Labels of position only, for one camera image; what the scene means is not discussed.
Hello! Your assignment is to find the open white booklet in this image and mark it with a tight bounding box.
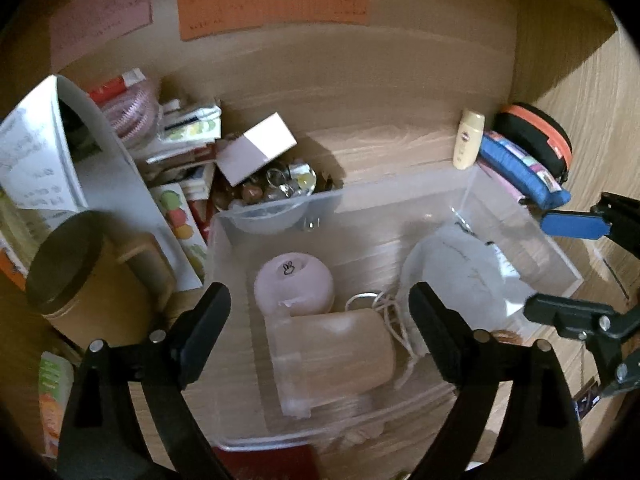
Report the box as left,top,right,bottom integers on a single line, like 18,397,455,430
0,74,203,291

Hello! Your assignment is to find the cream lotion bottle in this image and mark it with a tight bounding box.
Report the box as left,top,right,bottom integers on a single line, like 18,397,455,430
452,109,486,170

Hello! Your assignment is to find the red and white box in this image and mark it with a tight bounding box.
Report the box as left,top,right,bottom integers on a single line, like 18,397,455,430
89,69,146,106

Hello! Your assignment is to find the peach translucent cylinder container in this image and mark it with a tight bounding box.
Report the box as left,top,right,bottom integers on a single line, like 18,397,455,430
265,308,397,416

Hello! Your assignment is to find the orange green snack packet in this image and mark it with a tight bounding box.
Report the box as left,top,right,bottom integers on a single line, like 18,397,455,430
39,351,75,456

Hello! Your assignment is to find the pink book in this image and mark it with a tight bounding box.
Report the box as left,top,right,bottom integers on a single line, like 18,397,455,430
475,157,531,206

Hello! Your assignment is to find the clear bowl of trinkets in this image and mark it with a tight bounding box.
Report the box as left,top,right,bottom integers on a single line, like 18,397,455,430
212,160,346,233

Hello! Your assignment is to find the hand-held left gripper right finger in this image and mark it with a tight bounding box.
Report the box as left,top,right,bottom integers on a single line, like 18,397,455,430
407,281,586,480

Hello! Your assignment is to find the black orange zip case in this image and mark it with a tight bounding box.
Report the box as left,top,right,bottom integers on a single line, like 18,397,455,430
492,103,573,183

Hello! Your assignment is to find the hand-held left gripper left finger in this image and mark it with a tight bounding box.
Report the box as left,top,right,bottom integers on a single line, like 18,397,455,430
56,281,236,480

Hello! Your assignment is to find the pile of snack packets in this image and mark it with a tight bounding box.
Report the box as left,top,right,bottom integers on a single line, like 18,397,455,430
145,97,223,201

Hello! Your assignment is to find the wooden desktop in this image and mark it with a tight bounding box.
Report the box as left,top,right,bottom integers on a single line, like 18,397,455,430
30,25,621,480

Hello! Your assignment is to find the clear plastic storage box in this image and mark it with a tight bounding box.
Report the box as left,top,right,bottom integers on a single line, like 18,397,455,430
205,165,585,453

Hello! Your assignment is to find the brown mug with lid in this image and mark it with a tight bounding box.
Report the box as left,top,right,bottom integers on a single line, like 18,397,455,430
25,210,176,348

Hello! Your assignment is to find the white cord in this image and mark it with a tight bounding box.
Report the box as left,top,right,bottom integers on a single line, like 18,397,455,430
345,291,427,386

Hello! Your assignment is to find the blue pencil case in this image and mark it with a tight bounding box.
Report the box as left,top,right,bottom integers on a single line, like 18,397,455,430
477,130,572,209

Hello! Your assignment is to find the pink coiled tube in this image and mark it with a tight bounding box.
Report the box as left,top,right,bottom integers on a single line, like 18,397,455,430
102,77,161,143

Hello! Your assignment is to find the pink round rabbit-print gadget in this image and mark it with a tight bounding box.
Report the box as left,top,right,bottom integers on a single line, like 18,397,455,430
253,254,335,317

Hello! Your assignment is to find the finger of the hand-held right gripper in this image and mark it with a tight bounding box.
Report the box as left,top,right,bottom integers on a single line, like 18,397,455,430
539,191,640,252
522,294,640,397

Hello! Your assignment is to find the white cardboard box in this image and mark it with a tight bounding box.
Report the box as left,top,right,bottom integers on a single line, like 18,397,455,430
215,112,297,187

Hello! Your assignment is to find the fruit print packet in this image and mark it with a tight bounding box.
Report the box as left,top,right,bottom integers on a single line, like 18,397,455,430
150,182,208,281

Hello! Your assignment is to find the pink paper note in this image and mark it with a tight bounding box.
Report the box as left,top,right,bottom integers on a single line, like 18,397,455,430
49,0,153,68

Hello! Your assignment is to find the orange paper note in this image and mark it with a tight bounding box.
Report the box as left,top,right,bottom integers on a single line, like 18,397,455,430
176,0,371,42

